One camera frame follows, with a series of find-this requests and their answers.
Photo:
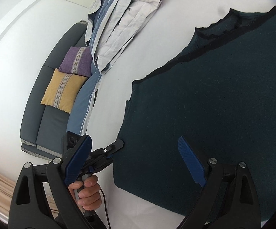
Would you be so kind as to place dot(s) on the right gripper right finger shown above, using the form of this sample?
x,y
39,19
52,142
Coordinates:
x,y
228,198

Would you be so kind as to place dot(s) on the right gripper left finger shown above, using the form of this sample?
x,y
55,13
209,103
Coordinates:
x,y
29,205

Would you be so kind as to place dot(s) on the dark green knit sweater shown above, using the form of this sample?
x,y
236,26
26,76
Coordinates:
x,y
220,94

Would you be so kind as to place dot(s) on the left hand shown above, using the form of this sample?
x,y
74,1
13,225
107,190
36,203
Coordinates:
x,y
89,196

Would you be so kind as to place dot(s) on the dark grey headboard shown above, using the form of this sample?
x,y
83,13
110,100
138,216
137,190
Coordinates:
x,y
43,127

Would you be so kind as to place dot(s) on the yellow cushion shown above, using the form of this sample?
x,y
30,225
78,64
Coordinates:
x,y
62,90

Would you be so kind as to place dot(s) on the purple cushion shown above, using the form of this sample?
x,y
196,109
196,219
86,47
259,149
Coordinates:
x,y
77,61

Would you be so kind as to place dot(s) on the black camera box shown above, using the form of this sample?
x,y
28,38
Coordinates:
x,y
69,140

